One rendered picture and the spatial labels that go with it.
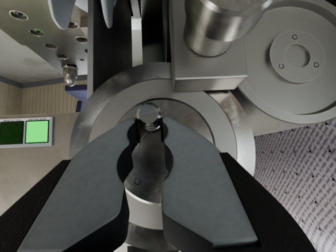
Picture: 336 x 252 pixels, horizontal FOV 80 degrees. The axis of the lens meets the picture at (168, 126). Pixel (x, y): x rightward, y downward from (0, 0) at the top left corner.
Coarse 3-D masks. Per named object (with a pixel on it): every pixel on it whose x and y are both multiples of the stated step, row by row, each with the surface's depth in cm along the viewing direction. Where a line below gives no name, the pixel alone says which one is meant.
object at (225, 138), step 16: (144, 80) 16; (160, 80) 16; (128, 96) 16; (144, 96) 16; (160, 96) 16; (176, 96) 16; (192, 96) 16; (208, 96) 16; (112, 112) 16; (208, 112) 16; (224, 112) 16; (96, 128) 16; (224, 128) 16; (224, 144) 16; (144, 208) 15; (160, 208) 15; (144, 224) 15; (160, 224) 15
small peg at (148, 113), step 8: (144, 104) 12; (152, 104) 12; (136, 112) 12; (144, 112) 11; (152, 112) 11; (160, 112) 12; (144, 120) 11; (152, 120) 11; (144, 128) 14; (152, 128) 13
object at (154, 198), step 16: (128, 112) 14; (176, 112) 14; (192, 112) 14; (192, 128) 14; (208, 128) 14; (144, 144) 14; (160, 144) 14; (144, 160) 14; (160, 160) 14; (128, 176) 14; (144, 176) 14; (160, 176) 14; (128, 192) 14; (144, 192) 14; (160, 192) 14
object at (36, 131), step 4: (28, 124) 48; (32, 124) 48; (36, 124) 48; (40, 124) 48; (44, 124) 48; (28, 128) 48; (32, 128) 48; (36, 128) 48; (40, 128) 48; (44, 128) 48; (28, 132) 48; (32, 132) 48; (36, 132) 48; (40, 132) 48; (44, 132) 48; (28, 136) 48; (32, 136) 48; (36, 136) 48; (40, 136) 48; (44, 136) 48; (28, 140) 48; (32, 140) 48; (36, 140) 48; (40, 140) 48; (44, 140) 48
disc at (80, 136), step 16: (144, 64) 17; (160, 64) 17; (112, 80) 17; (128, 80) 17; (96, 96) 16; (112, 96) 16; (224, 96) 17; (80, 112) 16; (96, 112) 16; (240, 112) 16; (80, 128) 16; (240, 128) 16; (80, 144) 16; (240, 144) 16; (240, 160) 16; (128, 224) 15; (128, 240) 15; (144, 240) 15; (160, 240) 15
